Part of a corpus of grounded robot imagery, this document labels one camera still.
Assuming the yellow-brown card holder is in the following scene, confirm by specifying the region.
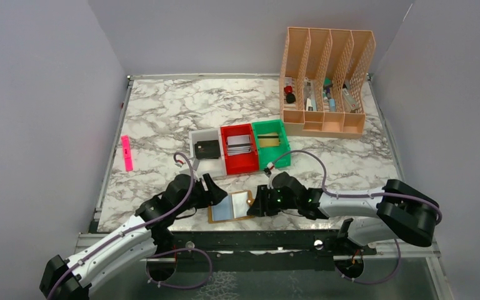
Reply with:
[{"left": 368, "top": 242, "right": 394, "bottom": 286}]
[{"left": 207, "top": 190, "right": 254, "bottom": 225}]

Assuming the white plastic bin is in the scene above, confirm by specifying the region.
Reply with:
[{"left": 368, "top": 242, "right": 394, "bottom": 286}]
[{"left": 189, "top": 128, "right": 226, "bottom": 178}]

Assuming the red plastic bin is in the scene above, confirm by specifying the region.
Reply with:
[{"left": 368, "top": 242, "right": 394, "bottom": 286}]
[{"left": 220, "top": 123, "right": 259, "bottom": 175}]

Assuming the green plastic bin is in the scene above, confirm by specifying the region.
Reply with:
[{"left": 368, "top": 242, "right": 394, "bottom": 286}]
[{"left": 251, "top": 119, "right": 291, "bottom": 171}]

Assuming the black card with chip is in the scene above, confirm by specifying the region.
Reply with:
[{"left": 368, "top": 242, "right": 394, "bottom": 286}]
[{"left": 194, "top": 140, "right": 220, "bottom": 153}]

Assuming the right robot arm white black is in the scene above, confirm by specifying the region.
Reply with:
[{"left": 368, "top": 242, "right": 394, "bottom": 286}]
[{"left": 247, "top": 172, "right": 442, "bottom": 248}]

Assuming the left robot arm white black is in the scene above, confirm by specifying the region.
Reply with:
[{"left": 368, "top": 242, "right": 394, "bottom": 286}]
[{"left": 39, "top": 174, "right": 228, "bottom": 299}]

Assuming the black card in white bin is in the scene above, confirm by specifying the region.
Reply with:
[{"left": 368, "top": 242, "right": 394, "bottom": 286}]
[{"left": 194, "top": 144, "right": 221, "bottom": 159}]

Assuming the gold card with stripe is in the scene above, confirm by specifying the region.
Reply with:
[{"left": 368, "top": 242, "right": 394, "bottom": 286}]
[{"left": 257, "top": 132, "right": 280, "bottom": 148}]

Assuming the white cards stack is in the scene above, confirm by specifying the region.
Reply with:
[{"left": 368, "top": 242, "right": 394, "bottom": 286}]
[{"left": 226, "top": 134, "right": 253, "bottom": 156}]

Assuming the pink highlighter marker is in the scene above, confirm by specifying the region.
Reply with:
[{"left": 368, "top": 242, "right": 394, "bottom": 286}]
[{"left": 121, "top": 135, "right": 134, "bottom": 172}]

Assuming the red and black stamp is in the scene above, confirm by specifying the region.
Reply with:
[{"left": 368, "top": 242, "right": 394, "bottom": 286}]
[{"left": 283, "top": 85, "right": 296, "bottom": 104}]

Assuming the peach plastic desk organizer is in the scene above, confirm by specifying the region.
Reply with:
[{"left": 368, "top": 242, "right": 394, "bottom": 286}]
[{"left": 279, "top": 27, "right": 376, "bottom": 139}]

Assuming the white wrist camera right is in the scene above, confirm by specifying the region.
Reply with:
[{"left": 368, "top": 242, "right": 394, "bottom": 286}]
[{"left": 264, "top": 166, "right": 279, "bottom": 176}]

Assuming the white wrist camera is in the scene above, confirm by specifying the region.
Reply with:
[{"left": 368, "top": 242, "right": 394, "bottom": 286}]
[
  {"left": 180, "top": 159, "right": 200, "bottom": 177},
  {"left": 264, "top": 166, "right": 279, "bottom": 176}
]

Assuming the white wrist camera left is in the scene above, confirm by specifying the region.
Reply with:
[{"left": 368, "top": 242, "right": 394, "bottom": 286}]
[{"left": 180, "top": 159, "right": 200, "bottom": 177}]

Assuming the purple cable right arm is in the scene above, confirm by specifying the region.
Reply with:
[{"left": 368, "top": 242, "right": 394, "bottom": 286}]
[{"left": 266, "top": 149, "right": 443, "bottom": 224}]

